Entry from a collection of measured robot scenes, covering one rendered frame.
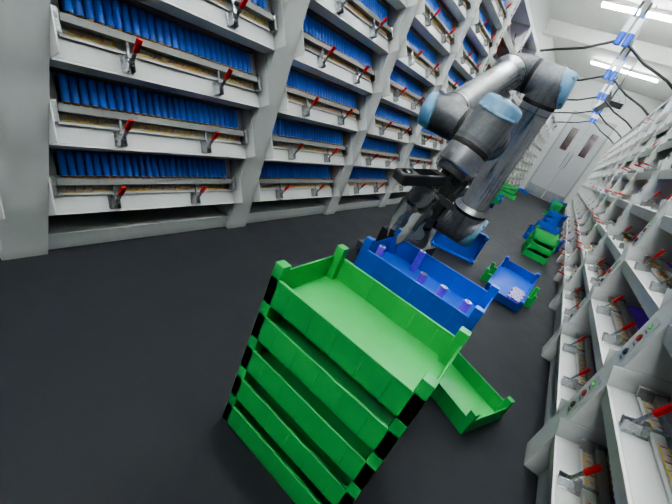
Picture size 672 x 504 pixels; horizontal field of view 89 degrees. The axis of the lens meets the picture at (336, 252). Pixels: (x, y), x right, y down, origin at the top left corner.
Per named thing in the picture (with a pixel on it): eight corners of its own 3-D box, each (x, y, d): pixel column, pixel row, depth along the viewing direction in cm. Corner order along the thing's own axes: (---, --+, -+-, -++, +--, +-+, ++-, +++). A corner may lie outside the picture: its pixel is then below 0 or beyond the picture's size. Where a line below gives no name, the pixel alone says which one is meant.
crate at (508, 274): (516, 313, 180) (524, 303, 174) (481, 291, 188) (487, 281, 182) (533, 283, 198) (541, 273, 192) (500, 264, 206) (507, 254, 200)
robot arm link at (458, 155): (470, 147, 70) (442, 134, 77) (455, 167, 71) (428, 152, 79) (491, 168, 75) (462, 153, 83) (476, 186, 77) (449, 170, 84)
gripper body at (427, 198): (441, 227, 81) (476, 185, 77) (419, 213, 76) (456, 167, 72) (423, 213, 87) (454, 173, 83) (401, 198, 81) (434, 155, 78)
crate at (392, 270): (352, 264, 83) (365, 236, 80) (388, 250, 100) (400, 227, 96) (463, 342, 71) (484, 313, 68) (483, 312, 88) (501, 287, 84)
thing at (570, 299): (558, 334, 152) (566, 305, 148) (561, 296, 201) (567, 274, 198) (615, 351, 141) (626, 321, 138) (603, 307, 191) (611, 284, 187)
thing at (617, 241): (618, 265, 136) (629, 231, 133) (605, 242, 185) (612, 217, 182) (687, 278, 126) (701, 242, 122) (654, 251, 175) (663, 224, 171)
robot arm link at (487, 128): (524, 120, 76) (528, 104, 67) (485, 167, 80) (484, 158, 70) (488, 99, 79) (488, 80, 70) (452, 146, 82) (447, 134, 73)
